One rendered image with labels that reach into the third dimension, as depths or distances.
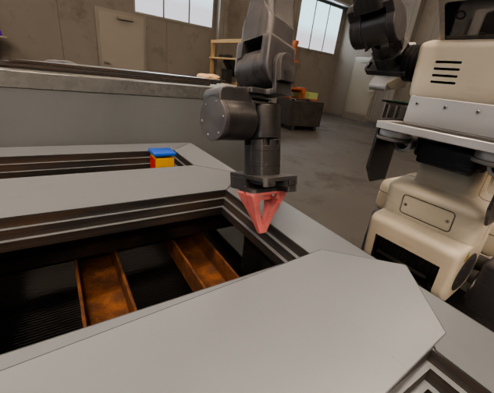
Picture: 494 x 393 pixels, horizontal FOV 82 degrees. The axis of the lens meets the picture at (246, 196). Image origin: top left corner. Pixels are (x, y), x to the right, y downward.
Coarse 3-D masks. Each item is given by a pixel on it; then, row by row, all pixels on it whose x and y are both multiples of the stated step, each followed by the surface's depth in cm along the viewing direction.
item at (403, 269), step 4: (380, 260) 43; (384, 260) 43; (388, 264) 42; (392, 264) 42; (396, 264) 43; (400, 264) 43; (404, 264) 43; (392, 268) 41; (396, 268) 42; (400, 268) 42; (404, 268) 42; (408, 268) 42; (400, 272) 41; (404, 272) 41; (408, 272) 41; (404, 276) 40; (408, 276) 40; (412, 276) 40; (412, 280) 39
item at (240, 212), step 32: (0, 160) 66; (32, 160) 70; (64, 160) 73; (96, 160) 77; (128, 160) 81; (224, 192) 63; (0, 224) 43; (32, 224) 45; (64, 224) 47; (96, 224) 50; (128, 224) 52; (160, 224) 56; (288, 256) 46; (128, 320) 28; (32, 352) 24; (416, 384) 28; (448, 384) 28
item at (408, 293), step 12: (324, 252) 44; (336, 252) 44; (348, 264) 41; (360, 264) 41; (372, 264) 42; (384, 264) 42; (372, 276) 39; (384, 276) 39; (396, 276) 40; (384, 288) 37; (396, 288) 37; (408, 288) 38; (396, 300) 35; (408, 300) 35; (420, 300) 36; (420, 312) 34; (432, 312) 34; (432, 324) 32
